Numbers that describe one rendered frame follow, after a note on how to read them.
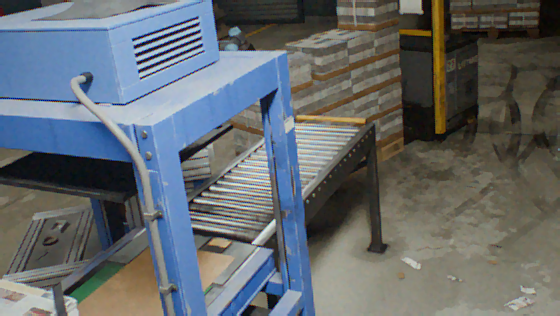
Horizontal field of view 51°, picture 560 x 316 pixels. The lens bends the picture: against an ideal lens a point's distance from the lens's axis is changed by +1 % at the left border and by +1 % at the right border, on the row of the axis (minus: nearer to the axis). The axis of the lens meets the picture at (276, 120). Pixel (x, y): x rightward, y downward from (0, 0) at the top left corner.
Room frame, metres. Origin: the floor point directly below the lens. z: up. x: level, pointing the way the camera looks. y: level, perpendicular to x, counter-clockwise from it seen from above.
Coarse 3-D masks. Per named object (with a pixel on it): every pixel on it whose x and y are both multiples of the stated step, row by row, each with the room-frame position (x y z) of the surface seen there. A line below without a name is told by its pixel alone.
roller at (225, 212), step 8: (192, 208) 2.30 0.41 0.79; (200, 208) 2.28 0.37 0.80; (208, 208) 2.27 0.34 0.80; (216, 208) 2.26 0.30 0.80; (224, 208) 2.24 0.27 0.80; (224, 216) 2.21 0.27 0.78; (232, 216) 2.19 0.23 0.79; (240, 216) 2.18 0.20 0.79; (248, 216) 2.16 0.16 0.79; (256, 216) 2.15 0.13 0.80; (264, 216) 2.13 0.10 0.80; (272, 216) 2.12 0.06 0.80
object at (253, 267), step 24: (120, 240) 2.09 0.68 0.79; (144, 240) 2.06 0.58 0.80; (216, 240) 1.99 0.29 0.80; (96, 264) 1.93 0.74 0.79; (120, 264) 1.91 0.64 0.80; (240, 264) 1.80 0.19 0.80; (264, 264) 1.82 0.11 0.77; (72, 288) 1.79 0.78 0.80; (96, 288) 1.76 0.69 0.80; (216, 288) 1.68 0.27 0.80; (240, 288) 1.67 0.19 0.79; (216, 312) 1.56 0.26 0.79; (240, 312) 1.65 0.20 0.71
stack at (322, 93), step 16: (368, 64) 4.26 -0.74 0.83; (336, 80) 4.03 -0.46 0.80; (352, 80) 4.13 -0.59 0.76; (368, 80) 4.25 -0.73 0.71; (304, 96) 3.82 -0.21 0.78; (320, 96) 3.92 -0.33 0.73; (336, 96) 4.01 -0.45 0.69; (368, 96) 4.24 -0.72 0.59; (240, 112) 3.77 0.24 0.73; (256, 112) 3.62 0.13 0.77; (304, 112) 3.80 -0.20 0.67; (336, 112) 4.00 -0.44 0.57; (352, 112) 4.10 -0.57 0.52; (368, 112) 4.22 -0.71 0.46; (256, 128) 3.65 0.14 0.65; (240, 144) 3.80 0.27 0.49; (352, 176) 4.07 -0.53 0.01
